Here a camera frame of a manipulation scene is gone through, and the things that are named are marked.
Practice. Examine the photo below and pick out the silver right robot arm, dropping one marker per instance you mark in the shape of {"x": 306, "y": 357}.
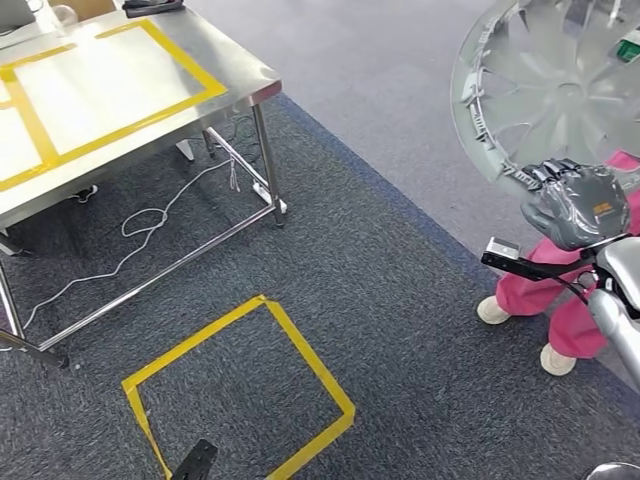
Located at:
{"x": 615, "y": 318}

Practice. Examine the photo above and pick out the yellow floor tape square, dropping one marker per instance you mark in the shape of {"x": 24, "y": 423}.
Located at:
{"x": 310, "y": 358}

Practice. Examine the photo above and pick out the person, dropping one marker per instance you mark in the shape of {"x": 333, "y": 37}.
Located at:
{"x": 520, "y": 295}

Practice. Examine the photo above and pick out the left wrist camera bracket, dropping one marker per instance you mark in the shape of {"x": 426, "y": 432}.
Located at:
{"x": 198, "y": 462}

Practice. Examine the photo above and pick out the silver wheel hubcap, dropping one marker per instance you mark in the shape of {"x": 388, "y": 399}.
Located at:
{"x": 550, "y": 99}

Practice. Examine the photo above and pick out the stainless steel workbench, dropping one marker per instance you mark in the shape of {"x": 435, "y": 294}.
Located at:
{"x": 240, "y": 66}

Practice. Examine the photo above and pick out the black folded pouch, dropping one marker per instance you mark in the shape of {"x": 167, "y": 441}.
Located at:
{"x": 150, "y": 8}

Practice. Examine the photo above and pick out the clear plastic container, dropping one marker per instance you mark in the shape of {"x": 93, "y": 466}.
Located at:
{"x": 64, "y": 14}

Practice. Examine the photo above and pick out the white power strip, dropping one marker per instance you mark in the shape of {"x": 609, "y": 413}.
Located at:
{"x": 267, "y": 197}

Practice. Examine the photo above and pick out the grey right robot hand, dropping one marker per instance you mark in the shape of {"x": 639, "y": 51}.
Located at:
{"x": 580, "y": 208}

